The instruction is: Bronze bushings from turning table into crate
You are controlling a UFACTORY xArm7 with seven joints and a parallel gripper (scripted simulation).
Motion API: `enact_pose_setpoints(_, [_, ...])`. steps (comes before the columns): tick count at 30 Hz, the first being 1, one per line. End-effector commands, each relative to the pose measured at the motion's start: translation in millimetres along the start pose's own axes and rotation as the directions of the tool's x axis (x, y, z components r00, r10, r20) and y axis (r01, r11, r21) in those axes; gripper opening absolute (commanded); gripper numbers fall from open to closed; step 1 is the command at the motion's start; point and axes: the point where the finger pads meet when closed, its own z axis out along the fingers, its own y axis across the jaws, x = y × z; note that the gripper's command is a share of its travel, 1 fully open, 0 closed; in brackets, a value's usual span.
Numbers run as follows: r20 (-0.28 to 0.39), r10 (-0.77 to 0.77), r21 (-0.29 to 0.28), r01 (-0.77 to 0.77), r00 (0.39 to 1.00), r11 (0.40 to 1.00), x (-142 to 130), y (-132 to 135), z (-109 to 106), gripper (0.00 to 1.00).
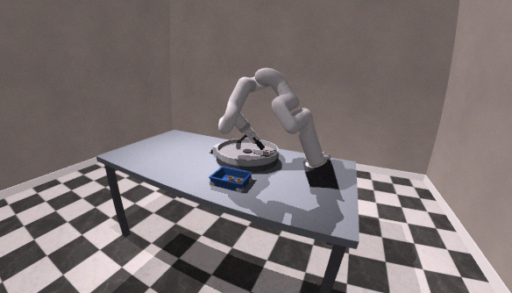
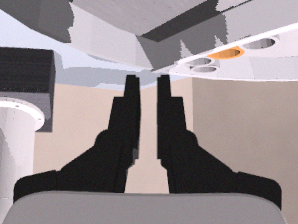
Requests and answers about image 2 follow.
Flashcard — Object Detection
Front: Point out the bronze bushing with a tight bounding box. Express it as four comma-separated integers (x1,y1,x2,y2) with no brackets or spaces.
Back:
207,46,244,59

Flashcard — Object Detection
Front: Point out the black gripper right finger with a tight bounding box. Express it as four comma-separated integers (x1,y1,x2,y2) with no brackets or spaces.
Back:
157,75,282,210

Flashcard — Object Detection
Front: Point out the grey metal bushing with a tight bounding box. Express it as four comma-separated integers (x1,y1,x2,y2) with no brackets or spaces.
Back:
190,59,220,73
238,34,280,51
182,55,215,66

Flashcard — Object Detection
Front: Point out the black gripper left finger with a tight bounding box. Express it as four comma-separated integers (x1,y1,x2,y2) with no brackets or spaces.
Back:
13,75,141,204

